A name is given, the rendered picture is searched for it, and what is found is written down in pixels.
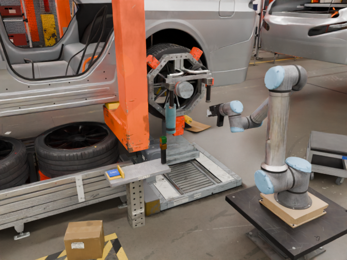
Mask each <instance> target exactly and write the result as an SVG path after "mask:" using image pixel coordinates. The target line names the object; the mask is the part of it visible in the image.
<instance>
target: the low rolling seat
mask: <svg viewBox="0 0 347 260"><path fill-rule="evenodd" d="M306 160H307V161H308V162H309V163H310V164H311V174H310V180H312V179H313V177H314V175H313V173H314V172H318V173H323V174H329V175H334V176H338V178H337V179H336V184H337V185H341V184H342V183H343V180H344V178H347V136H345V135H338V134H331V133H324V132H316V131H311V134H310V136H309V141H308V147H307V153H306Z"/></svg>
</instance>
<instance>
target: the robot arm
mask: <svg viewBox="0 0 347 260"><path fill-rule="evenodd" d="M307 79H308V75H307V72H306V70H305V69H304V68H303V67H301V66H299V65H296V64H292V65H287V66H276V67H272V68H270V69H269V70H268V71H267V73H266V75H265V79H264V82H265V84H266V87H267V88H268V89H269V97H268V98H267V99H266V100H265V101H264V102H263V103H262V104H261V105H260V106H259V107H258V108H257V109H256V110H255V111H254V112H253V113H252V114H251V115H250V116H246V117H242V115H241V112H242V111H243V105H242V103H241V102H240V101H231V102H228V103H221V104H218V105H213V106H210V107H209V108H210V112H209V110H207V117H214V116H217V125H216V126H218V127H221V126H223V122H224V116H228V118H229V124H230V129H231V132H232V133H237V132H243V131H244V130H245V129H250V128H257V127H260V126H261V125H262V123H263V120H264V119H265V118H266V117H267V128H266V144H265V160H264V161H263V162H262V163H261V169H260V170H257V171H256V172H255V175H254V178H255V183H256V186H257V188H258V189H259V190H260V191H261V192H262V193H263V194H274V193H277V198H278V200H279V201H280V202H281V203H283V204H285V205H287V206H291V207H304V206H306V205H308V203H309V196H308V192H307V190H308V185H309V179H310V174H311V164H310V163H309V162H308V161H306V160H304V159H302V158H298V157H288V158H287V159H286V161H285V153H286V142H287V130H288V118H289V107H290V95H292V94H293V93H294V92H295V91H300V90H301V89H302V88H303V87H304V86H305V85H306V83H307Z"/></svg>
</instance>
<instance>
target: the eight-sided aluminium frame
mask: <svg viewBox="0 0 347 260"><path fill-rule="evenodd" d="M175 59H177V60H178V59H187V60H188V61H189V62H190V63H191V64H192V65H193V66H194V65H195V64H197V63H199V62H198V61H197V60H196V59H195V58H194V57H193V55H192V54H190V53H178V54H166V55H163V56H162V57H161V58H160V60H159V62H160V64H159V65H158V67H157V68H156V69H151V71H150V72H149V73H148V74H147V88H148V103H149V104H150V105H151V106H153V107H154V108H155V109H156V110H157V111H159V112H160V113H161V114H162V115H163V116H165V110H164V109H163V108H162V107H161V106H159V105H158V104H157V103H156V102H155V101H154V81H153V79H154V78H155V76H156V75H157V74H158V72H159V71H160V70H161V69H162V68H163V66H164V65H165V64H166V63H167V61H169V60H175ZM201 81H202V78H201V79H198V93H197V94H196V95H195V96H194V98H193V99H192V100H191V101H190V102H189V104H188V105H187V106H186V107H185V108H184V109H178V110H176V117H177V116H183V115H189V114H190V113H191V112H192V110H193V109H194V108H195V107H196V105H197V104H198V103H199V102H200V101H201V99H202V98H203V97H204V96H205V84H204V83H202V82H201Z"/></svg>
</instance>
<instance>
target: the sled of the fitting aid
mask: <svg viewBox="0 0 347 260"><path fill-rule="evenodd" d="M199 152H200V151H199V150H198V149H197V148H195V147H194V149H193V150H189V151H185V152H180V153H176V154H172V155H167V156H166V163H167V165H172V164H176V163H180V162H183V161H187V160H191V159H195V158H199Z"/></svg>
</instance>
